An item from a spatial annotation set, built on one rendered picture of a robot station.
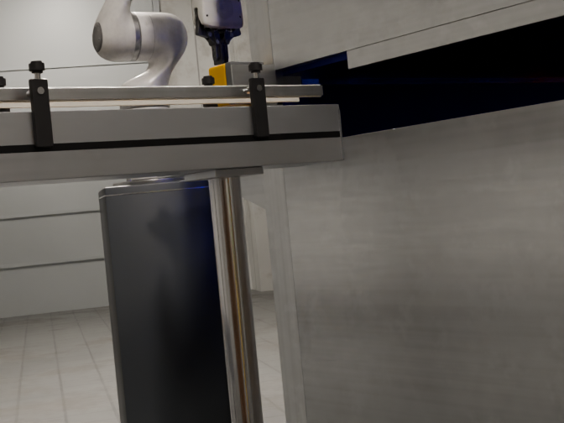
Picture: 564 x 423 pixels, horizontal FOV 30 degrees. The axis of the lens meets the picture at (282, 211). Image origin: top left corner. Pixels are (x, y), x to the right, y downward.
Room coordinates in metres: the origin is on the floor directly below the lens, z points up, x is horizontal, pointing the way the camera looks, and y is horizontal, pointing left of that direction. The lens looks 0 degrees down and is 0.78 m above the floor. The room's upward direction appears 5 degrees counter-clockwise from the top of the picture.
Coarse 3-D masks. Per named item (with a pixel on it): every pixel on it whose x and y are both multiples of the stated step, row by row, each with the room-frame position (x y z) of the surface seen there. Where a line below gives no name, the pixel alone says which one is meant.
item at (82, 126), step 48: (0, 96) 1.39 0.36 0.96; (48, 96) 1.40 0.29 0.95; (96, 96) 1.48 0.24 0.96; (144, 96) 1.52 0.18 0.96; (192, 96) 1.57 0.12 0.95; (240, 96) 1.62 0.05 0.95; (288, 96) 1.69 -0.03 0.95; (0, 144) 1.36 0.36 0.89; (48, 144) 1.39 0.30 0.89; (96, 144) 1.45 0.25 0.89; (144, 144) 1.49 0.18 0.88; (192, 144) 1.54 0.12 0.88; (240, 144) 1.59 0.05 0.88; (288, 144) 1.64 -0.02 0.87; (336, 144) 1.70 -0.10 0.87
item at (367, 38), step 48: (288, 0) 1.80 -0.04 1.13; (336, 0) 1.70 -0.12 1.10; (384, 0) 1.61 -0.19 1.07; (432, 0) 1.52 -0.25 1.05; (480, 0) 1.45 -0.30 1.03; (528, 0) 1.39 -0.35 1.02; (288, 48) 1.81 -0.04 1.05; (336, 48) 1.71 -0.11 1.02; (384, 48) 1.61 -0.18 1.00; (432, 48) 1.53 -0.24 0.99
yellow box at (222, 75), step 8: (224, 64) 1.81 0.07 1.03; (232, 64) 1.79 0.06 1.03; (240, 64) 1.80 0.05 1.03; (248, 64) 1.81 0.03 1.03; (216, 72) 1.82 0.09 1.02; (224, 72) 1.81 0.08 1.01; (216, 80) 1.83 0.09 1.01; (224, 80) 1.81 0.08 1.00; (224, 104) 1.81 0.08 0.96; (232, 104) 1.81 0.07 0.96; (240, 104) 1.82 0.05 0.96; (248, 104) 1.83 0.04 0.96
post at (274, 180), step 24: (264, 0) 1.85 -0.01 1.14; (264, 24) 1.85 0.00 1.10; (264, 48) 1.86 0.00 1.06; (264, 192) 1.89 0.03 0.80; (288, 240) 1.85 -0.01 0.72; (288, 264) 1.85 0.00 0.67; (288, 288) 1.86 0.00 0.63; (288, 312) 1.86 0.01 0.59; (288, 336) 1.87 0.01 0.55; (288, 360) 1.87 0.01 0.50; (288, 384) 1.88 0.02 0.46; (288, 408) 1.89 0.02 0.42
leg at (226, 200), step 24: (240, 168) 1.61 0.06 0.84; (216, 192) 1.62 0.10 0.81; (240, 192) 1.63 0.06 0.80; (216, 216) 1.62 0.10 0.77; (240, 216) 1.63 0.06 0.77; (216, 240) 1.63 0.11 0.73; (240, 240) 1.62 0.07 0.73; (240, 264) 1.62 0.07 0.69; (240, 288) 1.62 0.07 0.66; (240, 312) 1.62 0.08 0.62; (240, 336) 1.62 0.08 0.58; (240, 360) 1.62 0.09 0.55; (240, 384) 1.62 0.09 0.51; (240, 408) 1.62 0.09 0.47
